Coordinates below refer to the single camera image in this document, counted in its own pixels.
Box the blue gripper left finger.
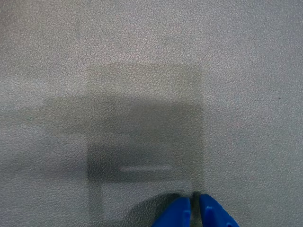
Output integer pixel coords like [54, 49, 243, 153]
[152, 196, 191, 227]

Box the grey textured mat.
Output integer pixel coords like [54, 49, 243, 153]
[0, 0, 303, 227]

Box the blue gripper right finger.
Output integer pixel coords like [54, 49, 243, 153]
[198, 193, 240, 227]

